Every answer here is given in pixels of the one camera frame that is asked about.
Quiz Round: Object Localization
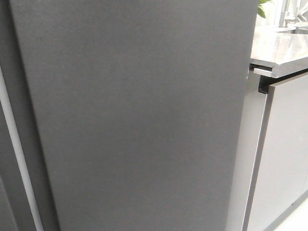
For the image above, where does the grey kitchen counter cabinet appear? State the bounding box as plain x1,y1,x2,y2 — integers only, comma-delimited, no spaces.
226,27,308,231

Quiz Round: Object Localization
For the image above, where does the steel kitchen sink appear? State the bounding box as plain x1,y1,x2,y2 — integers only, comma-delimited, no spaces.
278,24,308,35

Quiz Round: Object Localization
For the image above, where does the silver kitchen faucet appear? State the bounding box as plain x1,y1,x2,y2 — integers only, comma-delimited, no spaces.
279,0,298,27

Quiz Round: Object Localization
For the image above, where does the dark grey fridge door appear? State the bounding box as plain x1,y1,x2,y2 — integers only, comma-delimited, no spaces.
0,43,44,231
0,0,258,231

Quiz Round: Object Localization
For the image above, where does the green potted plant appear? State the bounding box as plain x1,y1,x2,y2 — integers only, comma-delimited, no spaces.
257,0,273,18

